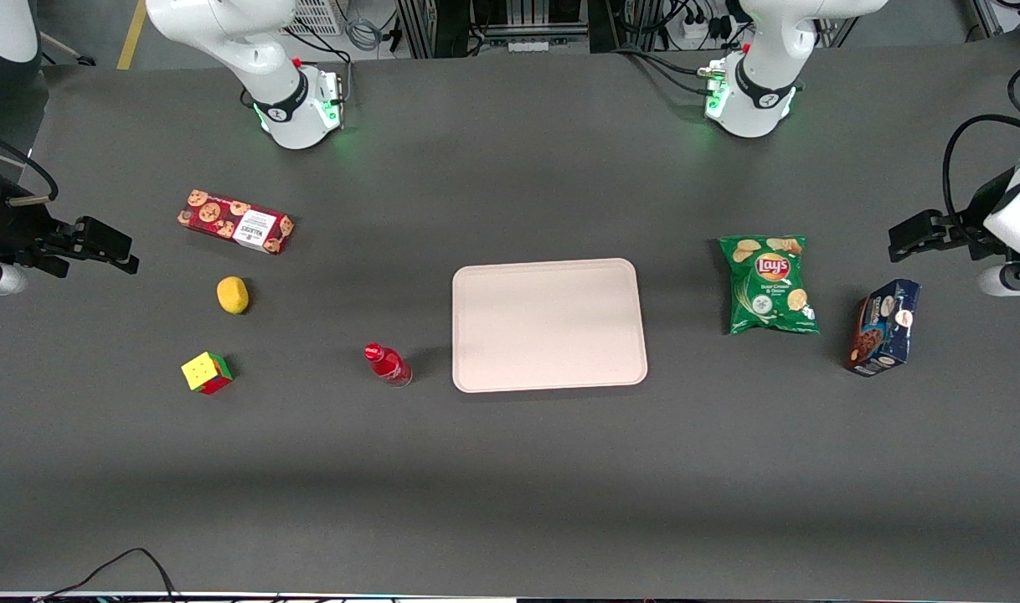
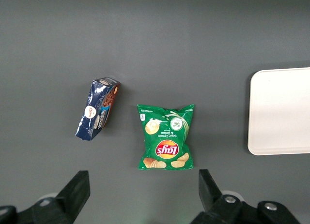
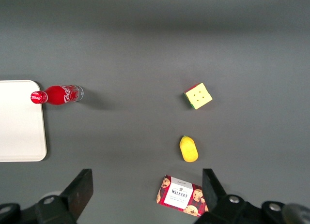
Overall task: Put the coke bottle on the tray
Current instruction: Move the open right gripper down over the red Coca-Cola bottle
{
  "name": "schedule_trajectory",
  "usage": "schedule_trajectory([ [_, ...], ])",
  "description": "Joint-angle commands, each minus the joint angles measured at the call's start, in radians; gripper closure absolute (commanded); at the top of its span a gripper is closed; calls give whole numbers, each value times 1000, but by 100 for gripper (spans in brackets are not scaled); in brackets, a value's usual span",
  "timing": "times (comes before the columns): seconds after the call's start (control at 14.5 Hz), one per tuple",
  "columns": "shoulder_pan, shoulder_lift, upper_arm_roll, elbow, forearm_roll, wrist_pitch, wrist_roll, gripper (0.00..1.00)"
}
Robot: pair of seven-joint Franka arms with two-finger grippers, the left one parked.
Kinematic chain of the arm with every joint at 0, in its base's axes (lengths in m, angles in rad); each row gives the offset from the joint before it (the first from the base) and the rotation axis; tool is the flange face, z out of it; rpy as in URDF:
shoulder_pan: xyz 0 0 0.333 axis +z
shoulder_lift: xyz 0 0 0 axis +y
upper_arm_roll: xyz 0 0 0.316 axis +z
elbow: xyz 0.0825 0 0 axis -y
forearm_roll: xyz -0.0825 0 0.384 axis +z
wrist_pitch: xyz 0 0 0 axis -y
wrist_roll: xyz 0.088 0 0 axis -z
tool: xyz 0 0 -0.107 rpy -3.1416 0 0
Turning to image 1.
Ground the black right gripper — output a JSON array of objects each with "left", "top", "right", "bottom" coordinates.
[{"left": 0, "top": 174, "right": 140, "bottom": 279}]

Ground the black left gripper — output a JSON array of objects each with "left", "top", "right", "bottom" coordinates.
[{"left": 889, "top": 172, "right": 1017, "bottom": 263}]

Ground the red coke bottle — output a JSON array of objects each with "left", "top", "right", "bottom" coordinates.
[{"left": 363, "top": 343, "right": 414, "bottom": 389}]

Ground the beige plastic tray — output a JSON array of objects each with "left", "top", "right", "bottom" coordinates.
[{"left": 451, "top": 258, "right": 649, "bottom": 394}]

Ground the dark blue cookie box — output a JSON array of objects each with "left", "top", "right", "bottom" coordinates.
[{"left": 844, "top": 279, "right": 922, "bottom": 378}]

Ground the red cookie box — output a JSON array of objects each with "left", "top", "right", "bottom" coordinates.
[{"left": 177, "top": 188, "right": 296, "bottom": 255}]

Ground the yellow lemon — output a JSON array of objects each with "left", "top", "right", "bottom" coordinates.
[{"left": 216, "top": 276, "right": 250, "bottom": 316}]

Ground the green chips bag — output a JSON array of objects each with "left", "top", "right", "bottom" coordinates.
[{"left": 719, "top": 234, "right": 821, "bottom": 336}]

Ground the colourful puzzle cube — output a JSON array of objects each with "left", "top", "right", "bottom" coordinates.
[{"left": 181, "top": 351, "right": 234, "bottom": 396}]

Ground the white power strip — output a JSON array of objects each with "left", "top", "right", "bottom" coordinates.
[{"left": 680, "top": 15, "right": 730, "bottom": 44}]

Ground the white perforated box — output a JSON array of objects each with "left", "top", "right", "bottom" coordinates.
[{"left": 286, "top": 0, "right": 345, "bottom": 37}]

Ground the aluminium equipment rack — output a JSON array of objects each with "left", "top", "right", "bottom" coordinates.
[{"left": 395, "top": 0, "right": 858, "bottom": 59}]

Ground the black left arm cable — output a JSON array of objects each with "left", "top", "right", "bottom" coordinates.
[{"left": 943, "top": 113, "right": 1020, "bottom": 245}]

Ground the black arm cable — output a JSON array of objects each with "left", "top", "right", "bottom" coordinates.
[
  {"left": 943, "top": 113, "right": 1020, "bottom": 245},
  {"left": 0, "top": 130, "right": 59, "bottom": 207}
]

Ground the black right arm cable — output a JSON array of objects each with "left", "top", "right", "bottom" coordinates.
[{"left": 0, "top": 130, "right": 59, "bottom": 207}]

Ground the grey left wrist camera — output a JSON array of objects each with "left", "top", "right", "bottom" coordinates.
[{"left": 977, "top": 263, "right": 1020, "bottom": 297}]

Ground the black base cable bundle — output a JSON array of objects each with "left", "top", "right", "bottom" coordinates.
[{"left": 615, "top": 46, "right": 729, "bottom": 95}]

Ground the thin black table-edge cable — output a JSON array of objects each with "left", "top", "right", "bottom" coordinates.
[{"left": 33, "top": 548, "right": 181, "bottom": 603}]

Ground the grey coiled cable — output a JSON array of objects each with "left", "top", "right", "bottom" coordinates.
[{"left": 345, "top": 15, "right": 387, "bottom": 53}]

